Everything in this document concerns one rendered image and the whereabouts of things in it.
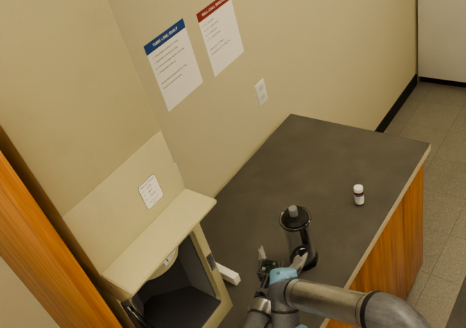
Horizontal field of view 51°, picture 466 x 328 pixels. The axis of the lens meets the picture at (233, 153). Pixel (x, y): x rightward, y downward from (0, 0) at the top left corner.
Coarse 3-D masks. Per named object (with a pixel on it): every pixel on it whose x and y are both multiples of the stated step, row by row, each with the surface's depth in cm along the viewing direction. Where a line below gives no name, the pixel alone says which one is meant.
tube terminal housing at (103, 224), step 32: (128, 160) 115; (160, 160) 123; (96, 192) 109; (128, 192) 117; (64, 224) 106; (96, 224) 112; (128, 224) 119; (96, 256) 114; (96, 288) 128; (224, 288) 161; (128, 320) 129
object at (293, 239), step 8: (304, 208) 164; (280, 216) 163; (280, 224) 161; (304, 224) 158; (288, 232) 161; (296, 232) 160; (304, 232) 161; (288, 240) 164; (296, 240) 162; (304, 240) 163; (312, 240) 166; (288, 248) 169; (296, 248) 165; (304, 248) 165; (312, 248) 167; (312, 256) 169; (304, 264) 170
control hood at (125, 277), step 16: (192, 192) 131; (176, 208) 127; (192, 208) 126; (208, 208) 125; (160, 224) 124; (176, 224) 123; (192, 224) 121; (144, 240) 121; (160, 240) 120; (176, 240) 118; (128, 256) 118; (144, 256) 117; (160, 256) 116; (112, 272) 115; (128, 272) 114; (144, 272) 113; (112, 288) 117; (128, 288) 110
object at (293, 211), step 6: (288, 210) 159; (294, 210) 158; (300, 210) 161; (282, 216) 162; (288, 216) 161; (294, 216) 160; (300, 216) 159; (306, 216) 160; (282, 222) 161; (288, 222) 159; (294, 222) 158; (300, 222) 158
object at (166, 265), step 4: (176, 248) 142; (172, 252) 139; (176, 252) 141; (172, 256) 139; (176, 256) 140; (168, 260) 138; (172, 260) 139; (164, 264) 137; (168, 264) 137; (172, 264) 138; (160, 268) 136; (164, 268) 137; (168, 268) 137; (156, 272) 136; (160, 272) 136; (164, 272) 137; (152, 276) 136; (156, 276) 136
